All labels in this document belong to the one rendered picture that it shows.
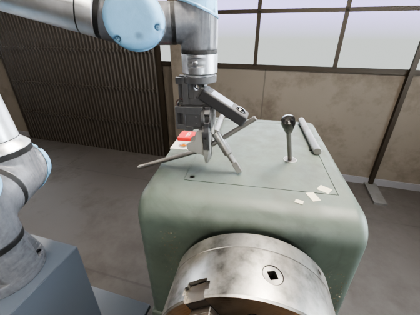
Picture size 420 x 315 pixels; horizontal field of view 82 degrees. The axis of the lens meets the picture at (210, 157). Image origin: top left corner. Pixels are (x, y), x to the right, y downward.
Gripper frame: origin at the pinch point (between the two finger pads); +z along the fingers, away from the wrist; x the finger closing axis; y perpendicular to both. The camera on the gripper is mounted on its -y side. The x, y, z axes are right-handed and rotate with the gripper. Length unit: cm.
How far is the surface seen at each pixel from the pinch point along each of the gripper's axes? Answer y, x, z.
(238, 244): -9.1, 22.2, 5.0
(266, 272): -13.9, 27.1, 5.0
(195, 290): -2.9, 29.8, 8.4
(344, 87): -99, -215, 22
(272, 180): -15.7, 3.5, 3.0
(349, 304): -81, -55, 129
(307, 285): -20.4, 26.5, 7.3
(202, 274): -3.8, 27.9, 6.9
